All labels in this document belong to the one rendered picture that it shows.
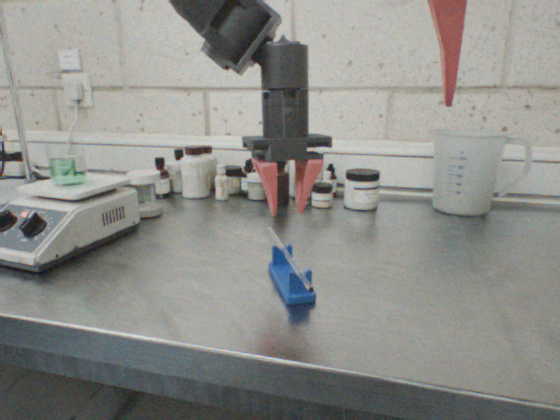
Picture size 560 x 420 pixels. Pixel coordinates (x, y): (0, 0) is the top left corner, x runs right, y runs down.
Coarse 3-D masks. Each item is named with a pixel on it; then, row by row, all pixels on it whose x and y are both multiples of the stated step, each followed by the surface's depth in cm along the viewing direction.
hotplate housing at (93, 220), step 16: (112, 192) 65; (128, 192) 67; (48, 208) 58; (64, 208) 57; (80, 208) 58; (96, 208) 60; (112, 208) 63; (128, 208) 66; (64, 224) 55; (80, 224) 58; (96, 224) 60; (112, 224) 63; (128, 224) 67; (48, 240) 54; (64, 240) 55; (80, 240) 58; (96, 240) 61; (0, 256) 54; (16, 256) 53; (32, 256) 52; (48, 256) 53; (64, 256) 56
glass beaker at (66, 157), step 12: (48, 144) 58; (60, 144) 58; (72, 144) 59; (48, 156) 59; (60, 156) 58; (72, 156) 59; (84, 156) 61; (60, 168) 59; (72, 168) 59; (84, 168) 61; (60, 180) 59; (72, 180) 60; (84, 180) 61
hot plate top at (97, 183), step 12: (48, 180) 65; (96, 180) 65; (108, 180) 65; (120, 180) 65; (24, 192) 60; (36, 192) 59; (48, 192) 59; (60, 192) 58; (72, 192) 58; (84, 192) 58; (96, 192) 60
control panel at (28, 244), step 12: (12, 204) 60; (24, 216) 57; (48, 216) 57; (60, 216) 56; (12, 228) 56; (48, 228) 55; (0, 240) 55; (12, 240) 54; (24, 240) 54; (36, 240) 53
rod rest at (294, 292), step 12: (276, 252) 53; (288, 252) 53; (276, 264) 53; (288, 264) 53; (276, 276) 50; (288, 276) 45; (288, 288) 46; (300, 288) 46; (288, 300) 45; (300, 300) 45; (312, 300) 46
